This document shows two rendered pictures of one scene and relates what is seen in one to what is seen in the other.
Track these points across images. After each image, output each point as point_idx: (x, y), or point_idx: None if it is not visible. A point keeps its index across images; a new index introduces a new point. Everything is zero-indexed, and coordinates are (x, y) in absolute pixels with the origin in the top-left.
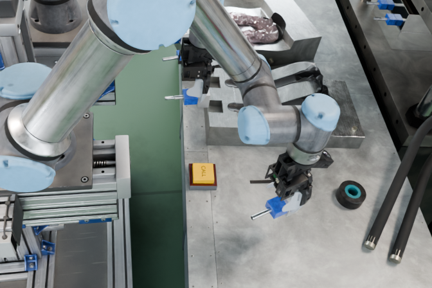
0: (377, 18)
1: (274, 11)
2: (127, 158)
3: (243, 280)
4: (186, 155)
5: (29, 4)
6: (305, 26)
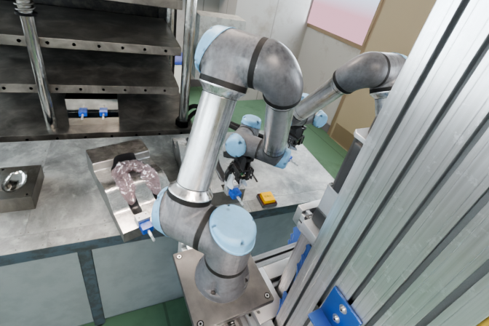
0: (104, 117)
1: (110, 158)
2: (313, 201)
3: (307, 182)
4: (254, 210)
5: (235, 287)
6: (129, 145)
